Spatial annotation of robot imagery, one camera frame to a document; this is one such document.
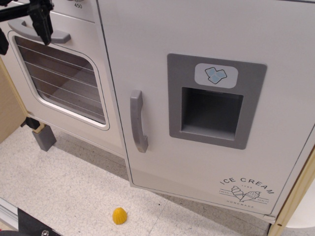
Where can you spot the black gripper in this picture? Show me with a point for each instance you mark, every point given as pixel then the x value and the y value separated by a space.
pixel 38 10

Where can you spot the grey fridge door handle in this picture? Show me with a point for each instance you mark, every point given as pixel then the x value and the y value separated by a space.
pixel 136 104

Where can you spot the white toy fridge door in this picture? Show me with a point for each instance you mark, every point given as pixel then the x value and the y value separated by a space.
pixel 140 34

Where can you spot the white oven control panel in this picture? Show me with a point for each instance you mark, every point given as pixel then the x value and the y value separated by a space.
pixel 73 10

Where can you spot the white toy oven door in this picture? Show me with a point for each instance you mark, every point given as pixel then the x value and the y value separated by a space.
pixel 66 85

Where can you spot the wooden left side panel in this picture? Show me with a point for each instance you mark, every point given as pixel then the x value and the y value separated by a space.
pixel 12 110

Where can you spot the grey kitchen leg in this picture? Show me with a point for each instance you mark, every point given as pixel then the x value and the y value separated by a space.
pixel 45 138

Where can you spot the yellow toy lemon half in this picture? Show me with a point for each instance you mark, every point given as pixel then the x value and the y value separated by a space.
pixel 119 216

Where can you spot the grey ice dispenser panel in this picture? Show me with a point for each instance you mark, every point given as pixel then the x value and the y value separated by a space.
pixel 213 100

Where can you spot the grey oven door handle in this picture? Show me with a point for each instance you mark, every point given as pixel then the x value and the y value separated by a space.
pixel 20 27

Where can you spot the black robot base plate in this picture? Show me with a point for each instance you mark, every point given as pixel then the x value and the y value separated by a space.
pixel 32 227

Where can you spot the wooden right side post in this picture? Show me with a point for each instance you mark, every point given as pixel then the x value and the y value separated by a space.
pixel 295 197

